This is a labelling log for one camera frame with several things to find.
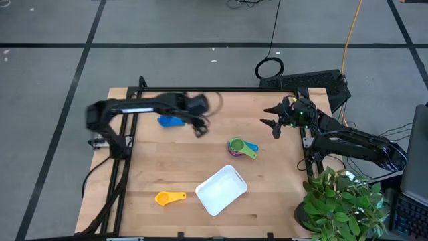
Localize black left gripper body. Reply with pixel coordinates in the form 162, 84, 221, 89
180, 112, 210, 131

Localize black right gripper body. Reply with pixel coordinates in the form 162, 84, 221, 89
272, 96, 318, 139

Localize dark blue measuring cup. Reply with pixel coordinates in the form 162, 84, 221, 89
157, 115, 186, 128

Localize colourful measuring cups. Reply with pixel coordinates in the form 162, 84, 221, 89
229, 137, 258, 160

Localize yellow plastic measuring cup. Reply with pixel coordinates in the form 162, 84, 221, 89
154, 191, 187, 207

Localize white plastic basket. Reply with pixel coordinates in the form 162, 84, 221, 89
195, 164, 249, 216

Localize black plant pot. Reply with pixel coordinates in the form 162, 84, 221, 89
293, 200, 310, 229

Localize green leafy plant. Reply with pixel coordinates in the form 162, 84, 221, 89
300, 166, 392, 241

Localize grey laptop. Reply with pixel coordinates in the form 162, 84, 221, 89
400, 104, 428, 205

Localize black backlit keyboard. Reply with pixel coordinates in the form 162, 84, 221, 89
393, 193, 428, 240

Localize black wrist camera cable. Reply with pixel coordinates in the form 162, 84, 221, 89
206, 91, 224, 118

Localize black aluminium table frame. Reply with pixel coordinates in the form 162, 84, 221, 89
25, 75, 327, 241

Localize black arm base cable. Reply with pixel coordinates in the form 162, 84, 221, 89
296, 152, 347, 173
81, 155, 113, 202

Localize black coiled floor cable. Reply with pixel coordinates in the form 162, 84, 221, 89
254, 0, 285, 80

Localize yellow floor cable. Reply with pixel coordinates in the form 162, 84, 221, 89
339, 0, 364, 128

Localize thin black cable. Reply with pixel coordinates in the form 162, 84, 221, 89
379, 122, 414, 137
389, 128, 413, 141

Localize black cable tangle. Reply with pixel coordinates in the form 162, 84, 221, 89
226, 0, 268, 9

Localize black cable bundle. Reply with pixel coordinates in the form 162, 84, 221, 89
80, 160, 131, 235

